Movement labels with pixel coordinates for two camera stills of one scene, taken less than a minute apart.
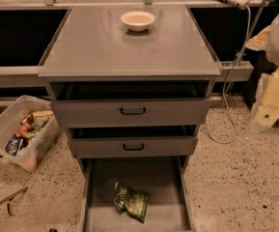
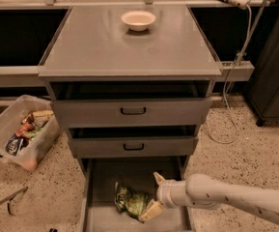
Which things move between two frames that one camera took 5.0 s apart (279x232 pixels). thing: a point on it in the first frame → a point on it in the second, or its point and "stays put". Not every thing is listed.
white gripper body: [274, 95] → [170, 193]
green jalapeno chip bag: [130, 201] stays put
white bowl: [137, 20] stays put
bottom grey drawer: [163, 179] stays put
